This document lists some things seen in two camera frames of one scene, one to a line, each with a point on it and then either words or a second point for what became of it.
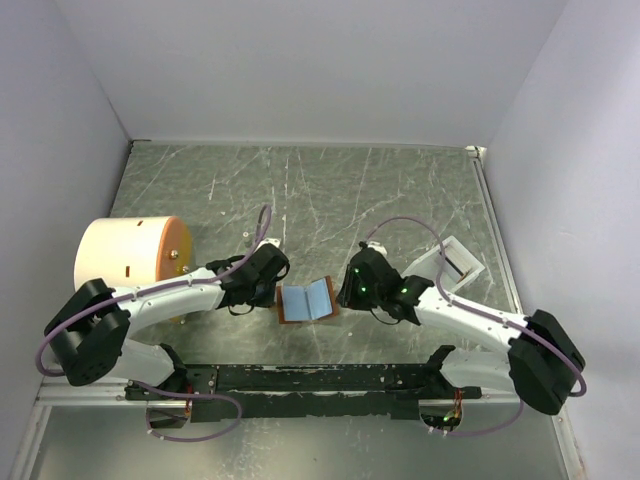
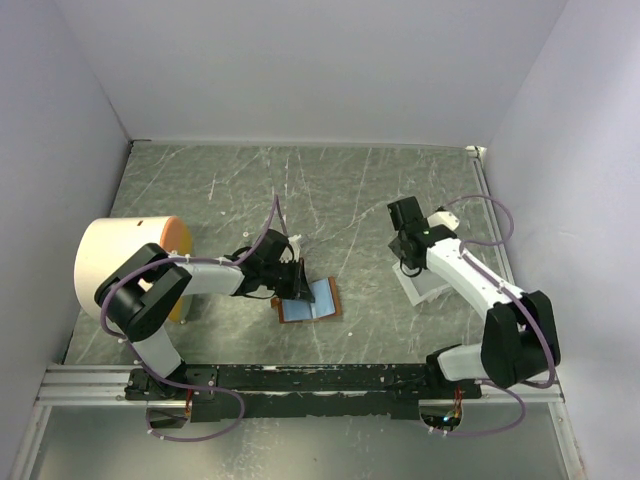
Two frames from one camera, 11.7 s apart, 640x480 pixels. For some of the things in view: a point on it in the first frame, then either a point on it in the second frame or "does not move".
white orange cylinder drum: (127, 252) does not move
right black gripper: (347, 296) → (394, 245)
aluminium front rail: (116, 390) does not move
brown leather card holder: (305, 303) does not move
